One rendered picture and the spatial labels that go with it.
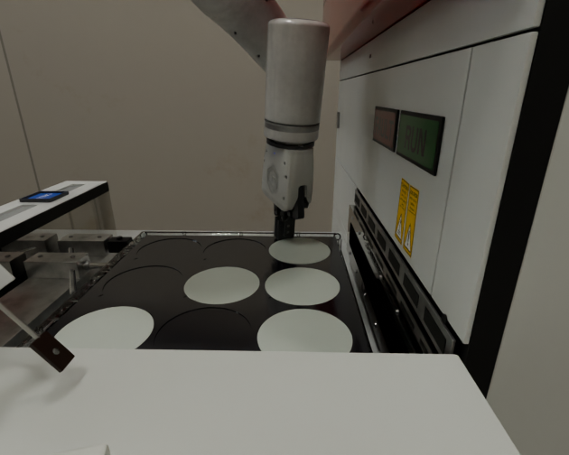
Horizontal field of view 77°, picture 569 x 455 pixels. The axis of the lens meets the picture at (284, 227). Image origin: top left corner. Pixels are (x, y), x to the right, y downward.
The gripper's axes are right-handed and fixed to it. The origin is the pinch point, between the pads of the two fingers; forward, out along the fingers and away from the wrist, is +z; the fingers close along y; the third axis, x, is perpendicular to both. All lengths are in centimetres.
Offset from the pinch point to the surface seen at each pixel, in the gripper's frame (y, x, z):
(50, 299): 1.5, -35.9, 3.9
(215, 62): -177, 40, -14
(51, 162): -227, -61, 55
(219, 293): 13.1, -15.8, 0.3
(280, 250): 4.7, -3.0, 1.4
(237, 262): 5.4, -10.6, 1.4
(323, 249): 7.5, 3.7, 1.0
